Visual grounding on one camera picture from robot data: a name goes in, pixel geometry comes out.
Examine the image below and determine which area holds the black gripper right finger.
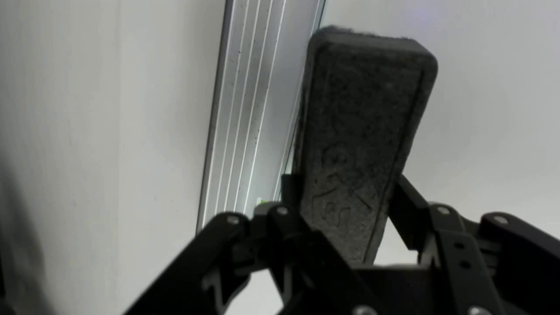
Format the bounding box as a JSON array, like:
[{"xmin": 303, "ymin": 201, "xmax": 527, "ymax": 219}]
[{"xmin": 387, "ymin": 173, "xmax": 560, "ymax": 315}]

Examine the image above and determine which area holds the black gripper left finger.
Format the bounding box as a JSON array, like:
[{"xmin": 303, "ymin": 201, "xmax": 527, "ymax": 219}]
[{"xmin": 121, "ymin": 173, "xmax": 375, "ymax": 315}]

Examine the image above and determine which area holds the black felt whiteboard duster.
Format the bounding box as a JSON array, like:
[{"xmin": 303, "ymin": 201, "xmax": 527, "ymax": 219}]
[{"xmin": 289, "ymin": 24, "xmax": 442, "ymax": 268}]

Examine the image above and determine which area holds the large white whiteboard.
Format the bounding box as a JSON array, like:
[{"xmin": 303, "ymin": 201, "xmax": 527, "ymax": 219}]
[{"xmin": 0, "ymin": 0, "xmax": 560, "ymax": 315}]

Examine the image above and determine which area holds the grey aluminium whiteboard tray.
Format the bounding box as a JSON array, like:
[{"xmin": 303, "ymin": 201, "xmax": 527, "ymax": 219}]
[{"xmin": 195, "ymin": 0, "xmax": 330, "ymax": 234}]

